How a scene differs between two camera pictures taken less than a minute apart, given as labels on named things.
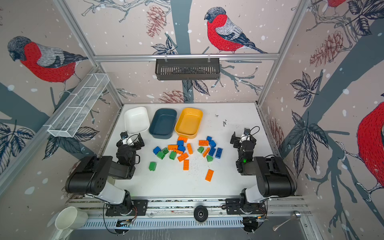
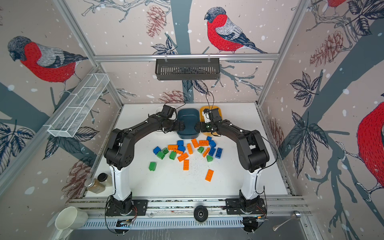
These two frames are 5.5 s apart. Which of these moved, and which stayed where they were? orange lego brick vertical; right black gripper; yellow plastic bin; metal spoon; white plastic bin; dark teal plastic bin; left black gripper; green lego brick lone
Moved: left black gripper; yellow plastic bin; dark teal plastic bin; white plastic bin; right black gripper
Stayed: metal spoon; green lego brick lone; orange lego brick vertical
